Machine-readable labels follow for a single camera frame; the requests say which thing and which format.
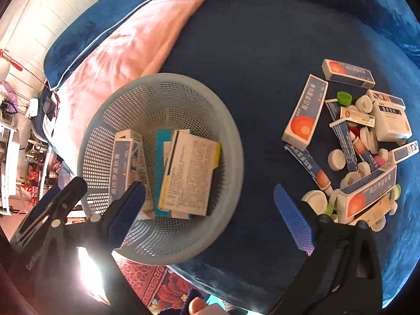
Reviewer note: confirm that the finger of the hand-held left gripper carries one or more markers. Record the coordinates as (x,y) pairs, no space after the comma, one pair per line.
(70,192)

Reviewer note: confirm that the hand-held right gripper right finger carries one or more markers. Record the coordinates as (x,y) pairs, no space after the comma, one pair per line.
(292,216)

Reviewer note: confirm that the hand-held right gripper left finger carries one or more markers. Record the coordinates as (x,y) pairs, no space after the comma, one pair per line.
(133,200)

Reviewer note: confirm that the light blue perforated plastic basket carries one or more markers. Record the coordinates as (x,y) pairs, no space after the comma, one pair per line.
(157,111)

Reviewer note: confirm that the white blue medicine box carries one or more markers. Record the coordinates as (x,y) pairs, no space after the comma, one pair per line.
(126,160)

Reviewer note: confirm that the teal medicine box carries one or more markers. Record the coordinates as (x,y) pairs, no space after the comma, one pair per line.
(160,157)

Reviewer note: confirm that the white yellow-edged medicine box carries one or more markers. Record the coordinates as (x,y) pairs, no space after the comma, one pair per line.
(193,170)

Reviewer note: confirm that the white metal rack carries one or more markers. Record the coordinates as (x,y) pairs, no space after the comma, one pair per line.
(10,157)

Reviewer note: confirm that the long orange-circle ointment box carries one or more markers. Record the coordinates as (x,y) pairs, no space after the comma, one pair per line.
(364,193)

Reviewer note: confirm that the red patterned carpet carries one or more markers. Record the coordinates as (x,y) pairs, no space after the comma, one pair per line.
(144,279)

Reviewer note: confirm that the black tablet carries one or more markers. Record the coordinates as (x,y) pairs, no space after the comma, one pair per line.
(49,107)

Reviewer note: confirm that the narrow blue white box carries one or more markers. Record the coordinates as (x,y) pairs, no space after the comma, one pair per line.
(344,144)

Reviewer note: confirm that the orange white ointment tube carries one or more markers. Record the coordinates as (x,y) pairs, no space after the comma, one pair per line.
(361,151)

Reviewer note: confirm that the large orange-circle ointment box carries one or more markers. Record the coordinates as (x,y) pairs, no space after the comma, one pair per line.
(306,111)

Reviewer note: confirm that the cream small medicine box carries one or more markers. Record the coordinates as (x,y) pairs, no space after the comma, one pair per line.
(357,115)

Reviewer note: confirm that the green bottle cap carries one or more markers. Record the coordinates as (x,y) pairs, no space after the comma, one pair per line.
(344,98)

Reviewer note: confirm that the white square medicine box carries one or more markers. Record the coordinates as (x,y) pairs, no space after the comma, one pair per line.
(390,123)

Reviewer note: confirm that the blue plush bedsheet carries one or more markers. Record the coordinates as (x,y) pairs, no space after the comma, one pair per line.
(256,72)

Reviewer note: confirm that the pink plush blanket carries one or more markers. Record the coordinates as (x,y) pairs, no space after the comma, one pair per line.
(131,49)

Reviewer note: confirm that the white box with blue stripe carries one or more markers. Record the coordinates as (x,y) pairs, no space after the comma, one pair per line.
(387,99)

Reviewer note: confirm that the blue pillow with white piping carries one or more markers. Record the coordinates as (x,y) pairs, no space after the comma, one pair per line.
(85,39)

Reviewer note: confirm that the small orange-circle ointment box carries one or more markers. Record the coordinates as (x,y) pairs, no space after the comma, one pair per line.
(344,70)

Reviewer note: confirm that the white tufted headboard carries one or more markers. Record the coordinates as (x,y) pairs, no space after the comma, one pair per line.
(49,13)

